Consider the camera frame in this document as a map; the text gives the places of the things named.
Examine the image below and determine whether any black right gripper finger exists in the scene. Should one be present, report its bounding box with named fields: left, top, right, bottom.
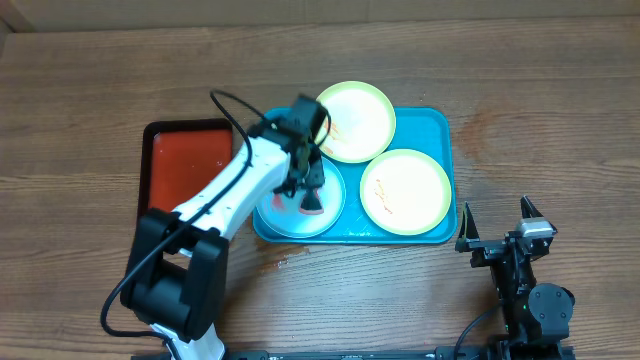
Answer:
left=520, top=195, right=542, bottom=219
left=459, top=202, right=479, bottom=241

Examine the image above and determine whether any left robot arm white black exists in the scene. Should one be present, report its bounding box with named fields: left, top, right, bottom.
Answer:
left=110, top=119, right=323, bottom=359

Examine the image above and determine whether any teal plastic tray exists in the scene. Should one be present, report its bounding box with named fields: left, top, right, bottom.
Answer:
left=266, top=107, right=458, bottom=245

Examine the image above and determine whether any red water tray black rim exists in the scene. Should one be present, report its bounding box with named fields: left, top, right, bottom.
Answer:
left=137, top=119, right=232, bottom=217

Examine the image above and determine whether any yellow plate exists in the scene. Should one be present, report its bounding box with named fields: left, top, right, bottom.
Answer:
left=316, top=81, right=396, bottom=164
left=359, top=149, right=453, bottom=236

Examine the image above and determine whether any yellow plate right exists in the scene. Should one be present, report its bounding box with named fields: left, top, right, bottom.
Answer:
left=359, top=149, right=453, bottom=236

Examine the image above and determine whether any yellow plate top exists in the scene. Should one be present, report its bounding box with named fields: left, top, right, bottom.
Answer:
left=316, top=81, right=396, bottom=164

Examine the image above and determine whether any light blue plate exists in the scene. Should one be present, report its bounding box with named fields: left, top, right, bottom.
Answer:
left=253, top=157, right=346, bottom=242

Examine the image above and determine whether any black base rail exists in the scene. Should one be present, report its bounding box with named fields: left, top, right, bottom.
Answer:
left=132, top=344, right=576, bottom=360

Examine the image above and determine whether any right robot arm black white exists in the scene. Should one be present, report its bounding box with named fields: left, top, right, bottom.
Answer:
left=452, top=196, right=575, bottom=359

